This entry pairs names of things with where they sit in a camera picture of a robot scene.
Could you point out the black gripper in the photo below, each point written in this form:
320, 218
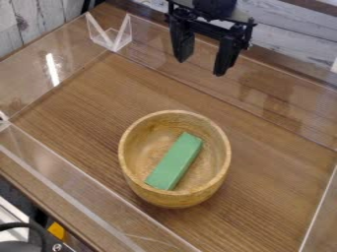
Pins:
217, 19

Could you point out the green rectangular block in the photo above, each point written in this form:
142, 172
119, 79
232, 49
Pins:
176, 163

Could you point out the brown wooden bowl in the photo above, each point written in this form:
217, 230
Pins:
145, 143

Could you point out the yellow and black device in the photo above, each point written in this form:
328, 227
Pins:
61, 234

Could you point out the clear acrylic corner bracket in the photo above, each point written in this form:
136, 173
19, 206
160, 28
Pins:
111, 39

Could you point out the clear acrylic tray wall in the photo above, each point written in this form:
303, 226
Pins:
97, 213

